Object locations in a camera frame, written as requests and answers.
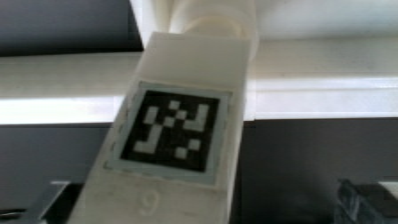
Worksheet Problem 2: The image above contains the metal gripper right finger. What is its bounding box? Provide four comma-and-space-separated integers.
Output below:
333, 179, 398, 224

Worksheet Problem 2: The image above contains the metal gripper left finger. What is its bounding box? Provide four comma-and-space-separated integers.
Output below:
0, 181, 83, 224

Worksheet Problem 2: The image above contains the white table leg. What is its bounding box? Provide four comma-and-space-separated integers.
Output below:
65, 16, 262, 224

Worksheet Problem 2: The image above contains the white square table top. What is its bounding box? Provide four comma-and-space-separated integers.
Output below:
127, 0, 398, 47

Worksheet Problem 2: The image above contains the white U-shaped obstacle wall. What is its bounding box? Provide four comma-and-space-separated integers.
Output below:
0, 38, 398, 125

